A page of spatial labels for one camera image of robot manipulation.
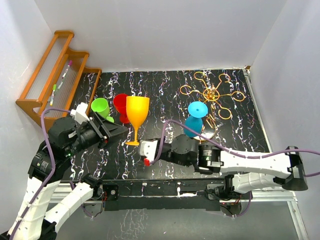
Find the gold wire wine glass rack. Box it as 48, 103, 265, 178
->
179, 71, 246, 139

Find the red wine glass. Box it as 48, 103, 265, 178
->
113, 93, 130, 124

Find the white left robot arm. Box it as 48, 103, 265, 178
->
0, 114, 129, 240

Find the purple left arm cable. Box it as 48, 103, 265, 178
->
7, 107, 95, 238

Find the wooden stepped shelf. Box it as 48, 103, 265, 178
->
15, 30, 102, 129

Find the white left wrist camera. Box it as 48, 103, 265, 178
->
70, 102, 90, 125

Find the green capped marker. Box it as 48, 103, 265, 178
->
49, 84, 57, 106

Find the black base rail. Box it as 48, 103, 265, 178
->
82, 177, 253, 213

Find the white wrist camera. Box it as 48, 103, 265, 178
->
70, 102, 90, 125
138, 139, 159, 167

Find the yellow wine glass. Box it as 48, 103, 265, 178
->
126, 96, 150, 146

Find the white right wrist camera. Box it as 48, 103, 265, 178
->
138, 139, 159, 167

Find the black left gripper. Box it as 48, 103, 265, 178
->
65, 111, 129, 155

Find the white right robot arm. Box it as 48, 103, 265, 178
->
150, 134, 308, 199

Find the purple capped marker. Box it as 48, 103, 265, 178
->
61, 60, 73, 79

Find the green wine glass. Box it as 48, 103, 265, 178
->
91, 97, 115, 123

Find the blue wine glass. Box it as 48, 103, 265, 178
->
185, 101, 208, 134

